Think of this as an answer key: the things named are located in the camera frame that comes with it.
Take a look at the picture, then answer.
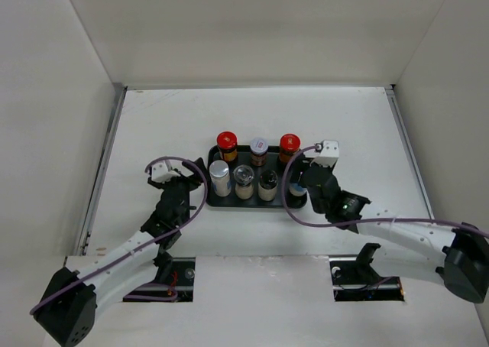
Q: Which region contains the red lid sauce jar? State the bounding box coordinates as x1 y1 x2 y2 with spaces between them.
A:
216 131 238 163

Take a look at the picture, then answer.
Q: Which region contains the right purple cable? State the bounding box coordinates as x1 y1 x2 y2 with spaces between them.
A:
281 144 489 293

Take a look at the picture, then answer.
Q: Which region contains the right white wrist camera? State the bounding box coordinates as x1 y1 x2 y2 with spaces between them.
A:
313 140 339 170

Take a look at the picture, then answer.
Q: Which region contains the black plastic tray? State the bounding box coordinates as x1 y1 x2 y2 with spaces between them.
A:
206 145 308 209

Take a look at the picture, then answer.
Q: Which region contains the clear lid spice jar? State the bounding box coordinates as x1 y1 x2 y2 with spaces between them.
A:
233 164 254 200

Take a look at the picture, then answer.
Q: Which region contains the silver lid salt canister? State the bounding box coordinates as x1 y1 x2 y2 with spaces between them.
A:
209 160 231 197
289 183 307 197

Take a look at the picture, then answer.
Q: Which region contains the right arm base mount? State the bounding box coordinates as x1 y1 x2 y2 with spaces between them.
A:
329 243 404 302

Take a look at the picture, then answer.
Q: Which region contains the red lid chili jar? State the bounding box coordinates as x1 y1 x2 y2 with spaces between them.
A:
278 133 301 164

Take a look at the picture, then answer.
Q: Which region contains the black cap seasoning bottle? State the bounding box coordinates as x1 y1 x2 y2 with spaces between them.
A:
258 170 278 202

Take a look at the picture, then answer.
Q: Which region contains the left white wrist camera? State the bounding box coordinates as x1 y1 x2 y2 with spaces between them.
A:
144 159 180 183

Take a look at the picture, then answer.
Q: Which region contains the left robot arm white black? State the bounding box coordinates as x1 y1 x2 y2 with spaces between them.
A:
30 157 210 346

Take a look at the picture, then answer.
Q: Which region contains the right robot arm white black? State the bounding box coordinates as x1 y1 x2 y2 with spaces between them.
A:
290 159 488 303

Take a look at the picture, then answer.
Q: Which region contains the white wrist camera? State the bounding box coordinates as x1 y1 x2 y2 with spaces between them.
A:
144 159 180 183
313 140 339 170

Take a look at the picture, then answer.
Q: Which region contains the white lid sauce jar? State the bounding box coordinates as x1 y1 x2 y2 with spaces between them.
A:
250 138 268 167

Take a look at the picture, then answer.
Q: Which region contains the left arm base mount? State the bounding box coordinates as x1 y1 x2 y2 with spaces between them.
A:
123 257 196 303

